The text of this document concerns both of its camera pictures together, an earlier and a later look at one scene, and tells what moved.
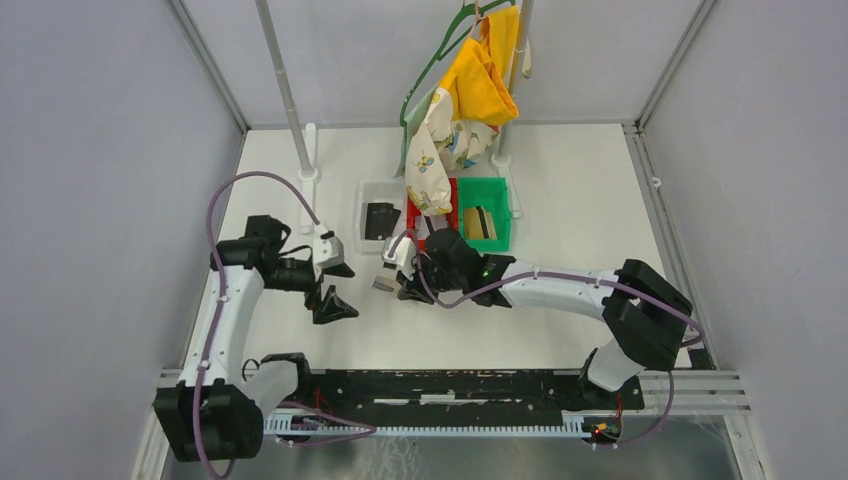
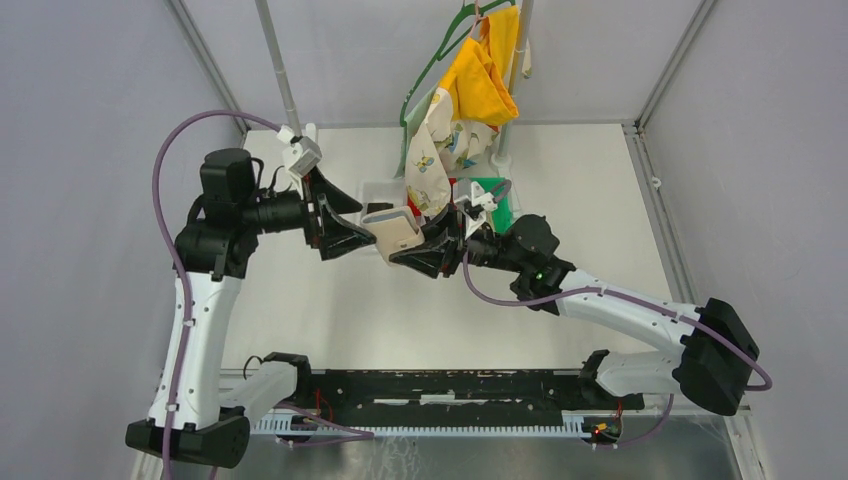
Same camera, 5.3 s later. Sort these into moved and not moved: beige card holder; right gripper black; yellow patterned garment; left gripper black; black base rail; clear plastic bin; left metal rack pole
Moved: right gripper black; beige card holder; left gripper black
Not moved: left metal rack pole; clear plastic bin; yellow patterned garment; black base rail
